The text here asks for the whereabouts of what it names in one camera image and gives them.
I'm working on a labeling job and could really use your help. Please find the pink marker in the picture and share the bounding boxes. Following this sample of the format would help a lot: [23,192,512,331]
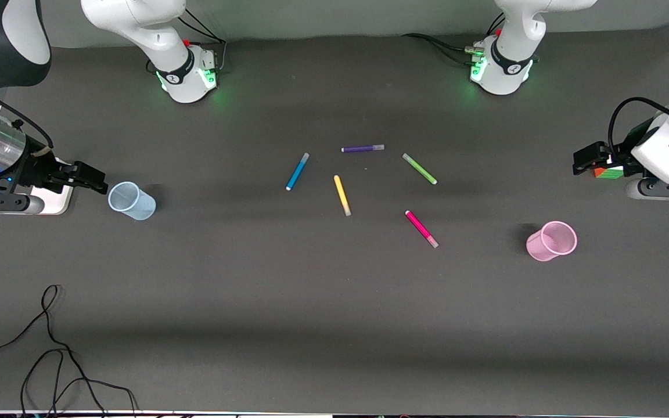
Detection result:
[405,210,440,249]

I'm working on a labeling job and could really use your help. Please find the blue marker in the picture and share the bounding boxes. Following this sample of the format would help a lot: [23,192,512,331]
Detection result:
[286,153,310,192]

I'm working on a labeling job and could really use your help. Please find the flat white box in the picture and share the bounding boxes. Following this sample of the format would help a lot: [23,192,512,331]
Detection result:
[31,183,74,216]

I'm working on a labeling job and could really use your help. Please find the translucent blue plastic cup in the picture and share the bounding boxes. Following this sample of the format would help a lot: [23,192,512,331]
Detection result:
[107,182,156,221]

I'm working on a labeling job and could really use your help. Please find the translucent pink plastic cup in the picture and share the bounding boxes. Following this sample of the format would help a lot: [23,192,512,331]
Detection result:
[526,221,578,262]

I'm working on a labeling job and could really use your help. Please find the green marker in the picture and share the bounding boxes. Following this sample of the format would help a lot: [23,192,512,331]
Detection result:
[402,153,438,186]

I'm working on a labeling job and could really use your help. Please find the yellow marker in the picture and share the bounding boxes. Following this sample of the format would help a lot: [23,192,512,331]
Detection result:
[333,174,352,217]

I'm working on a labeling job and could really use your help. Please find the thin black loose cable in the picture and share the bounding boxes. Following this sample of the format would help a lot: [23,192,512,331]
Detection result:
[0,284,139,416]
[20,348,109,418]

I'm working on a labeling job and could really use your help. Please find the black right arm base cables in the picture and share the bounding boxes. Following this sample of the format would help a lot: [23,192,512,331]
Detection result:
[177,9,228,74]

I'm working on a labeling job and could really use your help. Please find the black arm base cables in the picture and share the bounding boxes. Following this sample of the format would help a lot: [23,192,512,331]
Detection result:
[401,13,506,66]
[177,9,228,74]

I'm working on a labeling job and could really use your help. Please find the black left arm base cables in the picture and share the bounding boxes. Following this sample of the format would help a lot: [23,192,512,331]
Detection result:
[401,13,506,66]

